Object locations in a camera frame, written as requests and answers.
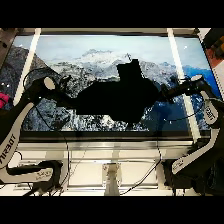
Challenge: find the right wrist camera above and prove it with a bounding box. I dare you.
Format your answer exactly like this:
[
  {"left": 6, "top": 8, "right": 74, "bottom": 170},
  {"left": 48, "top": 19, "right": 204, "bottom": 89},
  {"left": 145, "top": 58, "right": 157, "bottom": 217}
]
[{"left": 169, "top": 75, "right": 182, "bottom": 88}]

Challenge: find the pink garment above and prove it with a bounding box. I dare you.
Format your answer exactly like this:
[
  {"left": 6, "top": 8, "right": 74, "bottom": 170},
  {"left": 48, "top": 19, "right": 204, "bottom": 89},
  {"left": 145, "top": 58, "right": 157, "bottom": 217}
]
[{"left": 0, "top": 92, "right": 11, "bottom": 110}]

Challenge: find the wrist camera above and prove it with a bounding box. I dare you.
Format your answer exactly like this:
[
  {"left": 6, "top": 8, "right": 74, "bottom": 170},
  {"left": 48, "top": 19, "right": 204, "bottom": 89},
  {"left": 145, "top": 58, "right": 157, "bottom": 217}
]
[
  {"left": 59, "top": 75, "right": 73, "bottom": 88},
  {"left": 169, "top": 75, "right": 182, "bottom": 88}
]

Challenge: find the black garment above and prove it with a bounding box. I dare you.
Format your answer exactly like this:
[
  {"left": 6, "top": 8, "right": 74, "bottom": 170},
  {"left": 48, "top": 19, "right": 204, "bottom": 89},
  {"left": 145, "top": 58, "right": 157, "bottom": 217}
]
[{"left": 75, "top": 58, "right": 162, "bottom": 125}]

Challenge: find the heap of clothes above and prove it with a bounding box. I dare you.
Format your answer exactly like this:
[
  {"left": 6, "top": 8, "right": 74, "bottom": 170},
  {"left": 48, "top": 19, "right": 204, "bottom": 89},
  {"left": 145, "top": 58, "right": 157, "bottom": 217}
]
[{"left": 202, "top": 28, "right": 224, "bottom": 62}]

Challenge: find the black cable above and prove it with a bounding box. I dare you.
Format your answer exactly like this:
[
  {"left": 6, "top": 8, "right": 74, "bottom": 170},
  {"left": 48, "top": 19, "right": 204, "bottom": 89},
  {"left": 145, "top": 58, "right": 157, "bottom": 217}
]
[
  {"left": 58, "top": 131, "right": 72, "bottom": 196},
  {"left": 119, "top": 132, "right": 164, "bottom": 196}
]

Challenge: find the silver frame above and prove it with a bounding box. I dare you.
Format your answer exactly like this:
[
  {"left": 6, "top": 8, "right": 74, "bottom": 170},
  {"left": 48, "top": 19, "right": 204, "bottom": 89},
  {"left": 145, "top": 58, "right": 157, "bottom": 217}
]
[{"left": 0, "top": 131, "right": 224, "bottom": 197}]

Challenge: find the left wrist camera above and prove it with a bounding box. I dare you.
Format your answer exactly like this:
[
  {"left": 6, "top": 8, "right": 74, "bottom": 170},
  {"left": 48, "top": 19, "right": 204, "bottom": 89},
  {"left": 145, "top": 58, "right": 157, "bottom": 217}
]
[{"left": 59, "top": 75, "right": 73, "bottom": 88}]

